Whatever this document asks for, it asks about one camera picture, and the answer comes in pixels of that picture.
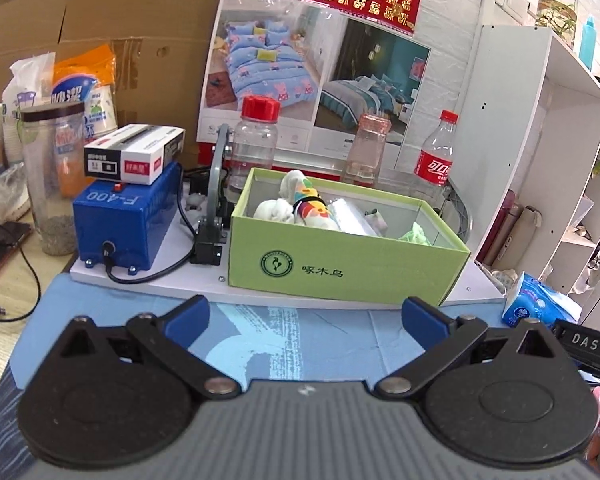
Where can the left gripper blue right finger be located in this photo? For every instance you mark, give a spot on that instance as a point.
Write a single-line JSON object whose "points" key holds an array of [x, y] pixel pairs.
{"points": [[426, 324]]}

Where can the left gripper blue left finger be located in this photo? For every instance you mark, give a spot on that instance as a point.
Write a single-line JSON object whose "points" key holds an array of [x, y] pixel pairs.
{"points": [[184, 324]]}

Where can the white knotted towel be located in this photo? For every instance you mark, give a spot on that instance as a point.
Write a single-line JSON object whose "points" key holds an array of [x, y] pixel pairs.
{"points": [[278, 210]]}

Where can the patterned white sock bundle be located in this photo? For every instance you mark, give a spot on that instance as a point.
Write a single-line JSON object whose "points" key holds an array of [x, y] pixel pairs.
{"points": [[306, 202]]}

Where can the white machine base board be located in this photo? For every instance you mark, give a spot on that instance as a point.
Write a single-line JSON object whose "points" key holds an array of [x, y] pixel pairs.
{"points": [[473, 288]]}

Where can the blue cloth mat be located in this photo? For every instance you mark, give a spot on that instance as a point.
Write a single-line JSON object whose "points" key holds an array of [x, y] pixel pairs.
{"points": [[244, 342]]}

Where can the blue tissue pack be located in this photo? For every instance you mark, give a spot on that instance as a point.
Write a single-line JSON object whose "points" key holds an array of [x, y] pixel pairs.
{"points": [[530, 298]]}

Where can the blue F-400 machine box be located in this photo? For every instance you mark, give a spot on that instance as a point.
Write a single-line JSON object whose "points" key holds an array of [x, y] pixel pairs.
{"points": [[130, 219]]}

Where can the green cardboard box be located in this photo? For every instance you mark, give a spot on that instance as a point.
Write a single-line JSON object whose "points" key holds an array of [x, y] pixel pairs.
{"points": [[420, 255]]}

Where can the white shelf unit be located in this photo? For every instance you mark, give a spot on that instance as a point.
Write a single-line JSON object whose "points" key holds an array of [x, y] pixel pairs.
{"points": [[530, 124]]}

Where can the coca-cola plastic bottle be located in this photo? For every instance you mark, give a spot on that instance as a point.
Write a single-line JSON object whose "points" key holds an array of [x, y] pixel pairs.
{"points": [[435, 160]]}

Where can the black white red pen box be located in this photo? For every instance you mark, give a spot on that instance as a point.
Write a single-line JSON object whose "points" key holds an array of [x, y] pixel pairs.
{"points": [[133, 154]]}

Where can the pink-lid clear bottle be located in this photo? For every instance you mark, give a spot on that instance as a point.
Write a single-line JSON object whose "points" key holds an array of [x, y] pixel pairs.
{"points": [[365, 156]]}

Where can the red-lid clear jar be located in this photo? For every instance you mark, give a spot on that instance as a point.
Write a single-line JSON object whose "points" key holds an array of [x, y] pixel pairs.
{"points": [[254, 140]]}

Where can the tall clear plastic jar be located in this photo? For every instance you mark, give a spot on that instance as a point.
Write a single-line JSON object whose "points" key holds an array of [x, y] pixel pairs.
{"points": [[52, 137]]}

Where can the stack of paper cups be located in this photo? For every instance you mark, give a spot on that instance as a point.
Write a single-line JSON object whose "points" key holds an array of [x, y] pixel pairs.
{"points": [[10, 137]]}

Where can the bedding poster calendar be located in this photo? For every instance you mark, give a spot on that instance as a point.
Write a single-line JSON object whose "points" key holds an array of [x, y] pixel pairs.
{"points": [[327, 63]]}

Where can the large cardboard sheet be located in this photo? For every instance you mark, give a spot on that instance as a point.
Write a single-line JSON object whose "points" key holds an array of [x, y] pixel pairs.
{"points": [[161, 49]]}

